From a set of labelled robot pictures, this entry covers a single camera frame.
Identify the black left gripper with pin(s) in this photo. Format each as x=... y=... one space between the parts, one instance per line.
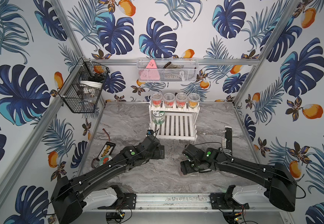
x=158 y=151

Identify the aluminium front rail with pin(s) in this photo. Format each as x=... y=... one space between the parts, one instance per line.
x=191 y=202

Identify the black remote-like tool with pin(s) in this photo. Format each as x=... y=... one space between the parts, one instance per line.
x=227 y=146

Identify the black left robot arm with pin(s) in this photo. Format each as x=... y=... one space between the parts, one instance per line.
x=68 y=198

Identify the clear seed container orange label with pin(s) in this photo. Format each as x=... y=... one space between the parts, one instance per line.
x=194 y=99

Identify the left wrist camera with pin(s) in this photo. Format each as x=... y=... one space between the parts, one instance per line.
x=150 y=132

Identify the green lid seed jar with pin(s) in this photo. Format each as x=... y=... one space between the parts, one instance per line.
x=158 y=117

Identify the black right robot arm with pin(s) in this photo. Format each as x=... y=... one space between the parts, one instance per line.
x=280 y=185

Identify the clear seed container red label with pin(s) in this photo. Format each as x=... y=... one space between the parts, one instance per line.
x=181 y=99

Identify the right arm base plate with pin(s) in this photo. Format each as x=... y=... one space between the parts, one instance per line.
x=225 y=201

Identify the black wire basket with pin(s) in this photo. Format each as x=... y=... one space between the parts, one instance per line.
x=81 y=98

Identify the white slatted wooden shelf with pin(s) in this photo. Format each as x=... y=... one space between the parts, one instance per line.
x=180 y=123

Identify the pink triangular packet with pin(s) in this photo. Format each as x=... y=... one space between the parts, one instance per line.
x=150 y=73

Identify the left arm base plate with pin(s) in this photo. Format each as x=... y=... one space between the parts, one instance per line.
x=123 y=201

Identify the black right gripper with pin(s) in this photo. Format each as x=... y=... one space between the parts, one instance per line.
x=184 y=166

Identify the white mesh wall basket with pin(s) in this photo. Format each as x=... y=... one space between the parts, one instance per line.
x=174 y=69

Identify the white bowl in wire basket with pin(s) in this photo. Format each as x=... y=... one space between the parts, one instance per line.
x=92 y=84

